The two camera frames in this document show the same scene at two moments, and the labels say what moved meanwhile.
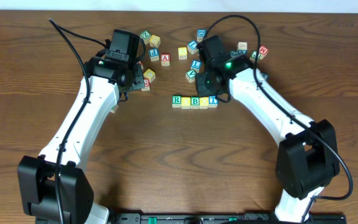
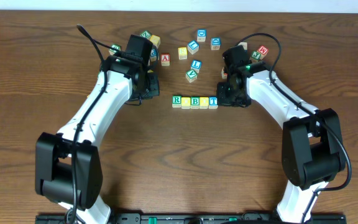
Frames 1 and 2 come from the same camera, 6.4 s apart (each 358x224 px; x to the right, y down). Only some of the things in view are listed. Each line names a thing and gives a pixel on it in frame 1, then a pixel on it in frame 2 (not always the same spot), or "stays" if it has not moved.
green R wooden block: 176,101 stays
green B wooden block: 194,102 stays
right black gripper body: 207,85 -> 227,94
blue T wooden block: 213,102 stays
